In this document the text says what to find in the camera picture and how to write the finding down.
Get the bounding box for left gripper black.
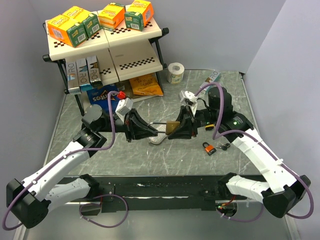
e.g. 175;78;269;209
99;108;160;143

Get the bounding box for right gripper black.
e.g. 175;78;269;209
164;104;217;140

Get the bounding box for large brass padlock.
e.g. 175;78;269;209
147;121;181;136

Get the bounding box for orange black padlock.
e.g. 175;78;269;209
202;142;217;156

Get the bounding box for key ring with keys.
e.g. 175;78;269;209
216;141;232;152

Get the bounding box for yellow padlock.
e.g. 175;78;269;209
205;124;215;131

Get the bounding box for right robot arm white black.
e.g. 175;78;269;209
168;85;312;218

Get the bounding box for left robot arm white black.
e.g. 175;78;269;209
6;100;158;229

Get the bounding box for silver glitter sponge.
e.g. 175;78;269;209
148;133;168;146

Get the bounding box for brown chip bag middle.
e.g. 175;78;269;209
115;80;135;99

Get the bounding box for yellow honey dijon chip bag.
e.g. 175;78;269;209
129;73;163;96

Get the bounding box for blue Doritos chip bag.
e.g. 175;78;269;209
87;84;120;112

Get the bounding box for toilet paper roll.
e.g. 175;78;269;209
167;62;185;85

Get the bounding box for teal RO box on table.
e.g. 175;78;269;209
201;70;221;87

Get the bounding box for blue RO box middle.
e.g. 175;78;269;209
76;58;93;92

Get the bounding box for white two-tier shelf rack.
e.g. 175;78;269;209
42;11;170;117

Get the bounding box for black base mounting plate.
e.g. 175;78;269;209
63;175;233;213

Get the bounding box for silver RO box left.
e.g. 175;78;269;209
66;61;81;95

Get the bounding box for dark RO box right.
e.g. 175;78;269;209
86;55;103;88

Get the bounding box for orange green sponge box right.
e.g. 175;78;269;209
124;0;154;32

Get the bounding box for orange sponge box open window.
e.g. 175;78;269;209
98;2;126;31

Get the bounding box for yellow green sponge box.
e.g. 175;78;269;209
62;6;101;38

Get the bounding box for orange sponge box front left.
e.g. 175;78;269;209
47;14;88;48

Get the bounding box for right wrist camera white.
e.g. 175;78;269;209
179;90;198;116

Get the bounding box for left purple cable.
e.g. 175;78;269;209
2;91;126;230

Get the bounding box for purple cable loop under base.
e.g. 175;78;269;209
79;193;129;228

